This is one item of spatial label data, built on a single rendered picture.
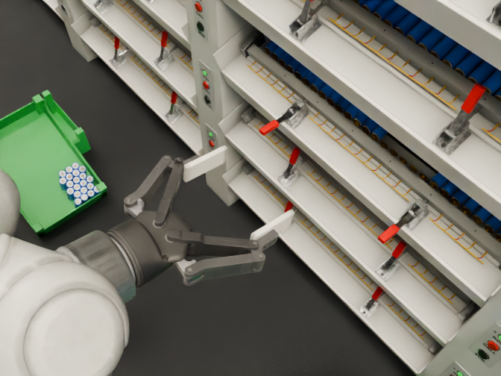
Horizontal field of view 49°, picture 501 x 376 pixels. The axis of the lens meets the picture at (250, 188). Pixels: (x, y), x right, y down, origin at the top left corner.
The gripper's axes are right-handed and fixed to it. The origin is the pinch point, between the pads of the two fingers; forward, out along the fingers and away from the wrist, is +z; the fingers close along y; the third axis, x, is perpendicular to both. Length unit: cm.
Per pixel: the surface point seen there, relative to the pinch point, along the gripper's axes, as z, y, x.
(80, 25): 29, -100, -43
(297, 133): 21.2, -9.6, -8.6
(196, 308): 8, -14, -62
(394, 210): 21.9, 11.7, -8.1
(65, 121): 13, -84, -60
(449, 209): 25.1, 17.7, -3.6
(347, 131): 24.4, -2.6, -4.0
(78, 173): 4, -58, -53
